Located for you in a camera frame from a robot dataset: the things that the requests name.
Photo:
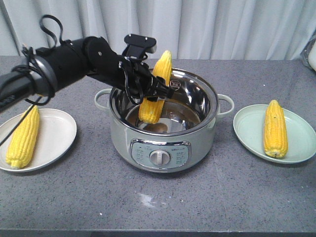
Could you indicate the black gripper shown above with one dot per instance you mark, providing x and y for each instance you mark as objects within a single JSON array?
[{"x": 124, "y": 72}]

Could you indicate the yellow corn cob pale patch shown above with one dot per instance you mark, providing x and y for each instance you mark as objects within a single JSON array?
[{"x": 150, "y": 111}]

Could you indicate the yellow corn cob dark spot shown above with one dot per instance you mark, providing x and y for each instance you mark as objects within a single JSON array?
[{"x": 275, "y": 138}]

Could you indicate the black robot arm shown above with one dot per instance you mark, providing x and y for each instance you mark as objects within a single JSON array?
[{"x": 52, "y": 69}]

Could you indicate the green electric cooking pot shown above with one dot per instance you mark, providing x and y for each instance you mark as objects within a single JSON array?
[{"x": 181, "y": 138}]

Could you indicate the green round plate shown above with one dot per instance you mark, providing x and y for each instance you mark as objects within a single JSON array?
[{"x": 248, "y": 125}]

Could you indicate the white pleated curtain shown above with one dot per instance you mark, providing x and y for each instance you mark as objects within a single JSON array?
[{"x": 190, "y": 29}]

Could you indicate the beige round plate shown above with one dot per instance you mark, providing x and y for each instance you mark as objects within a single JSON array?
[{"x": 57, "y": 131}]

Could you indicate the white object in plastic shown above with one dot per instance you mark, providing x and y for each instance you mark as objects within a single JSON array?
[{"x": 308, "y": 54}]

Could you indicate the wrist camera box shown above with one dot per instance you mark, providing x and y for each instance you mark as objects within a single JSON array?
[{"x": 138, "y": 46}]

